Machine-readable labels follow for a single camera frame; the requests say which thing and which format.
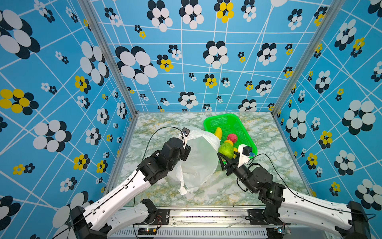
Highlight long yellow toy mango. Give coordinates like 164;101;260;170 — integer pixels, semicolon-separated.
214;127;223;140

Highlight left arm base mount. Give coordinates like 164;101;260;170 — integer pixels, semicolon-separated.
142;208;170;226

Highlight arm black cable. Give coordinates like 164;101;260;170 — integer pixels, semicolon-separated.
235;153;377;220
53;126;183;238

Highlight green toy fruit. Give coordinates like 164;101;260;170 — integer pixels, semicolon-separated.
218;142;234;159

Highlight white plastic bag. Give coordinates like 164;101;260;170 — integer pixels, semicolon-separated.
168;126;220;196

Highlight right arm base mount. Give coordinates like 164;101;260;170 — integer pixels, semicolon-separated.
245;209;290;226

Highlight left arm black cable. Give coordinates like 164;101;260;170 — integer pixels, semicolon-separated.
53;126;183;238

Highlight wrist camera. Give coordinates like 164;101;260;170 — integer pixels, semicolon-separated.
238;144;255;167
179;127;191;148

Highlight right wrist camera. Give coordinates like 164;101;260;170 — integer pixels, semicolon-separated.
238;144;255;167

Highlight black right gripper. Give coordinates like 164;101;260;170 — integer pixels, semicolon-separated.
221;149;259;196

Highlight aluminium frame post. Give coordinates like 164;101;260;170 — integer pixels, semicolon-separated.
272;0;346;118
78;0;137;118

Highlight left aluminium frame post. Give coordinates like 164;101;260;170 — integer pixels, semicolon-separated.
78;0;137;118

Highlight green plastic basket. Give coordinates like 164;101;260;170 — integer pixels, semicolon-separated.
203;114;258;155

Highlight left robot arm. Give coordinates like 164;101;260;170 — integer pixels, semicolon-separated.
54;135;191;239

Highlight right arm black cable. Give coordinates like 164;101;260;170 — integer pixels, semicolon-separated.
235;153;377;220

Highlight front aluminium rail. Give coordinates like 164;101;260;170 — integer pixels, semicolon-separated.
80;206;341;239

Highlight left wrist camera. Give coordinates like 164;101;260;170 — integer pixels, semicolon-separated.
179;127;191;148

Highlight pink toy fruit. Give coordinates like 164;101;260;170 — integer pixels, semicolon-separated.
227;133;238;144

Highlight right aluminium frame post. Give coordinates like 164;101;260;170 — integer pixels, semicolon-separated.
272;0;346;118

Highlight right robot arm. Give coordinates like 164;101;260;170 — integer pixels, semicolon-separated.
217;152;372;239

